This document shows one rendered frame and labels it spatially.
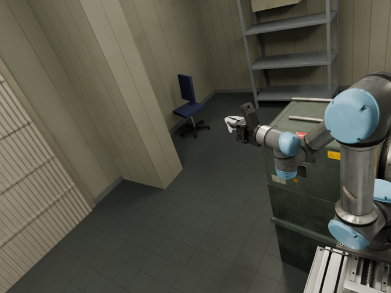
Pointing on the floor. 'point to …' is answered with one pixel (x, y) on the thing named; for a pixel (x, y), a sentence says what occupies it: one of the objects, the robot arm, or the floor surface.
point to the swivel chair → (187, 89)
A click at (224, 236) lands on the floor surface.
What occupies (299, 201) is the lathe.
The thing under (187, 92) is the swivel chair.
